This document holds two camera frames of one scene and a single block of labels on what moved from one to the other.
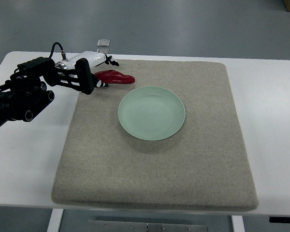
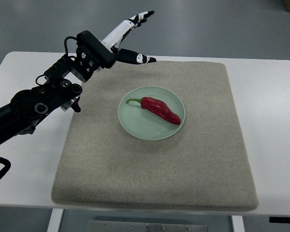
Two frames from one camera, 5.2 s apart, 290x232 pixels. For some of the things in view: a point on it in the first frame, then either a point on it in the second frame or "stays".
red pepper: [114, 77] to [157, 109]
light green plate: [151, 113] stays
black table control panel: [284, 220] stays
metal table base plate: [100, 225] stays
